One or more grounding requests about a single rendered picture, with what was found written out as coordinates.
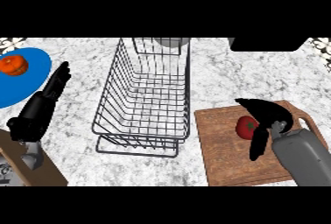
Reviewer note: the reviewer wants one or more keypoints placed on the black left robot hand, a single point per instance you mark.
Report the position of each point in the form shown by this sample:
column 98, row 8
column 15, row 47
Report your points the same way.
column 36, row 112

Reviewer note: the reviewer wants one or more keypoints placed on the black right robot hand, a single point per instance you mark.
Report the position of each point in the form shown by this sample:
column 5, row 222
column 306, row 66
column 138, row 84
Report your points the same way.
column 267, row 112

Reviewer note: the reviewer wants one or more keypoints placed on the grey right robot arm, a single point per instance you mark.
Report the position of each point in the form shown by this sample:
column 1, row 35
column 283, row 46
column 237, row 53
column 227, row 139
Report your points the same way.
column 302, row 154

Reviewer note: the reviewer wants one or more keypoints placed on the red tomato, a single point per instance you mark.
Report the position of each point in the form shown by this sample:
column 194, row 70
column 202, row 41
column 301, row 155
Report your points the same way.
column 246, row 127

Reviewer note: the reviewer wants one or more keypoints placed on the brown wooden cutting board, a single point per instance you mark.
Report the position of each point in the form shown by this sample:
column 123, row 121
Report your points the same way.
column 233, row 151

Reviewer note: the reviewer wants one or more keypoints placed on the blue plate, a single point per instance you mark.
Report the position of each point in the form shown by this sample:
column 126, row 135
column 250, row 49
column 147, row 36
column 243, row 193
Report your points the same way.
column 21, row 78

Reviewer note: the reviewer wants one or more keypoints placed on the orange pumpkin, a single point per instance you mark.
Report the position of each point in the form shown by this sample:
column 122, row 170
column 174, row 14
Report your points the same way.
column 14, row 65

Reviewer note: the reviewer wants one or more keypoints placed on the brown wooden box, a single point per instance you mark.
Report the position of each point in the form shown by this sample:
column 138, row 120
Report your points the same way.
column 30, row 169

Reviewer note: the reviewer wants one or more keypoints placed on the black appliance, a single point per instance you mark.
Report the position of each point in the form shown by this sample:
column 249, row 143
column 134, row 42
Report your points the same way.
column 267, row 44

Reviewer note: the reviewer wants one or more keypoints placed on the grey round container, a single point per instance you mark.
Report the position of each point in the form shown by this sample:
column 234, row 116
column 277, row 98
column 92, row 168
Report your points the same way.
column 172, row 41

